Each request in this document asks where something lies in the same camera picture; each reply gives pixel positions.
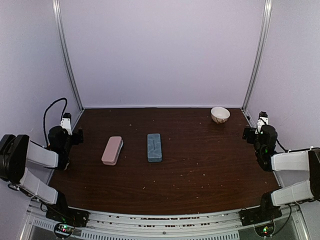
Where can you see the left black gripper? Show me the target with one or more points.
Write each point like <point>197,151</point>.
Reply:
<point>77,139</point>

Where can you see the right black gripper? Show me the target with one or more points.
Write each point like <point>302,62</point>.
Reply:
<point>250,130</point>

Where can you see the pink glasses case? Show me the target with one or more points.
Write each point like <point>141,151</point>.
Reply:
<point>112,151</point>

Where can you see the grey-blue glasses case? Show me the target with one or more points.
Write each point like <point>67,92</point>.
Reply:
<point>154,148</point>

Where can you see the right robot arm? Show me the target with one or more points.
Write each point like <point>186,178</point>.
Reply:
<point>264,142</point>

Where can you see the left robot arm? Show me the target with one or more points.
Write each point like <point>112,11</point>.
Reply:
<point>17,151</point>

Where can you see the white ceramic bowl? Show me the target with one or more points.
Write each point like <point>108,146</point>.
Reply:
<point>219,115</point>

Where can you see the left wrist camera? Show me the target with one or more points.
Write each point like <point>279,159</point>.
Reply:
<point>66,123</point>

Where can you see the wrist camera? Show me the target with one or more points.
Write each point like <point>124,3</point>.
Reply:
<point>262,120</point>
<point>66,123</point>

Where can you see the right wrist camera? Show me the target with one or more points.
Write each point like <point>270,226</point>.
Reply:
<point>262,120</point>

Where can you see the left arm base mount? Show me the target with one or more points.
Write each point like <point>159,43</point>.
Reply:
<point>67,224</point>

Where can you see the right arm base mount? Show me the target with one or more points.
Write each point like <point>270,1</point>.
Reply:
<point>262,221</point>

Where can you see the aluminium front rail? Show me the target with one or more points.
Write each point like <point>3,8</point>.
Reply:
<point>224,225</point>

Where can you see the right aluminium frame post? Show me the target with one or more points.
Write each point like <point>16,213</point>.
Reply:
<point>264,30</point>

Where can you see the aluminium frame post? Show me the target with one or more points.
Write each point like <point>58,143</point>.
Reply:
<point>66,58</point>
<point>264,30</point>

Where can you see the left aluminium frame post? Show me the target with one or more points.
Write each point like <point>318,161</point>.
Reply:
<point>66,58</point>

